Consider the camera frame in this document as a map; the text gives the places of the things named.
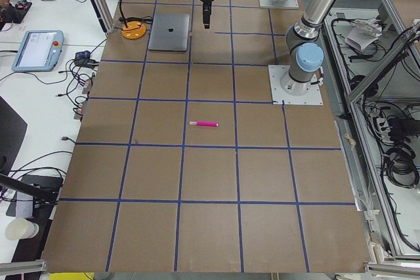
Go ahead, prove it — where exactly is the blue teach pendant tablet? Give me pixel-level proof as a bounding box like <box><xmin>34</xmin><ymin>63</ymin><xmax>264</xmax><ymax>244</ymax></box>
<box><xmin>11</xmin><ymin>30</ymin><xmax>64</xmax><ymax>72</ymax></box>

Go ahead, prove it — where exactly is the grey closed laptop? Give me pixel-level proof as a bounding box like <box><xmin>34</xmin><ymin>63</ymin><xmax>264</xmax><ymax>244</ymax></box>
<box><xmin>148</xmin><ymin>13</ymin><xmax>190</xmax><ymax>52</ymax></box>

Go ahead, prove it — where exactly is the white paper cup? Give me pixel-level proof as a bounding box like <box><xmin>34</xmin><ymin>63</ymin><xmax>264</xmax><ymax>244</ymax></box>
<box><xmin>5</xmin><ymin>218</ymin><xmax>39</xmax><ymax>241</ymax></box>

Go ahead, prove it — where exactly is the pink marker pen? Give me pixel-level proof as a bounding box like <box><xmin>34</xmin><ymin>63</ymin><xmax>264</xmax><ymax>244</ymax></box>
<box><xmin>189</xmin><ymin>121</ymin><xmax>219</xmax><ymax>127</ymax></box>

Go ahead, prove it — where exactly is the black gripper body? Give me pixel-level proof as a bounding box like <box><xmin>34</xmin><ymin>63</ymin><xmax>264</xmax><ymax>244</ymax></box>
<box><xmin>202</xmin><ymin>1</ymin><xmax>212</xmax><ymax>29</ymax></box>

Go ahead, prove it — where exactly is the black monitor stand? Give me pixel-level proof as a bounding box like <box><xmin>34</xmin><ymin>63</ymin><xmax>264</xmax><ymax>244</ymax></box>
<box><xmin>1</xmin><ymin>174</ymin><xmax>64</xmax><ymax>218</ymax></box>

